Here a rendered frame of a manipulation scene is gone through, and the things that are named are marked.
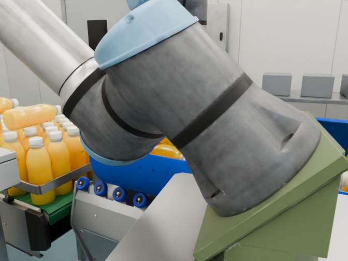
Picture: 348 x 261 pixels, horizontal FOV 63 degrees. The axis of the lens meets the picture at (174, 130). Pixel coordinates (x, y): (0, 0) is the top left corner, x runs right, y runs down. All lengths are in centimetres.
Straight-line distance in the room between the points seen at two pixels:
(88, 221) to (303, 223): 78
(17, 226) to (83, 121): 74
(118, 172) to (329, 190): 62
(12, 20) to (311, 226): 43
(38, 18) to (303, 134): 37
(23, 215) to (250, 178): 87
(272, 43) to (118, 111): 379
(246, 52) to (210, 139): 382
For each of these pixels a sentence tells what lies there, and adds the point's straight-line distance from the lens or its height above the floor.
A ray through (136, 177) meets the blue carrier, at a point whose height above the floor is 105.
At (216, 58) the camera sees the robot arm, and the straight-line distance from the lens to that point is 30.
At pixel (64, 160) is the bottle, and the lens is 102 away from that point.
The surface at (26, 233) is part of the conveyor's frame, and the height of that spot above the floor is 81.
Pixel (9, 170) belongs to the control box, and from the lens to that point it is 94.
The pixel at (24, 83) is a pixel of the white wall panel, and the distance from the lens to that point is 590.
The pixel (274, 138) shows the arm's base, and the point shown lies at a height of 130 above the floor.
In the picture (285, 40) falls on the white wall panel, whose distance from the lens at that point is 408.
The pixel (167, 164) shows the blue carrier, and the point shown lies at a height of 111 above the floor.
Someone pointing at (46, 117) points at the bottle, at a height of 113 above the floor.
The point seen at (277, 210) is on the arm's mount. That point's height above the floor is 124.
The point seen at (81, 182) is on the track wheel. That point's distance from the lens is 98.
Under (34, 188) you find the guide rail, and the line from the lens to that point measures 99.
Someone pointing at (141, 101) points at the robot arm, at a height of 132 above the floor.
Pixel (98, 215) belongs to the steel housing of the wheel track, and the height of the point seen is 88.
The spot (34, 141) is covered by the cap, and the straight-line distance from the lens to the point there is 97.
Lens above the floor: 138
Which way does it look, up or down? 16 degrees down
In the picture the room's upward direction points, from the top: straight up
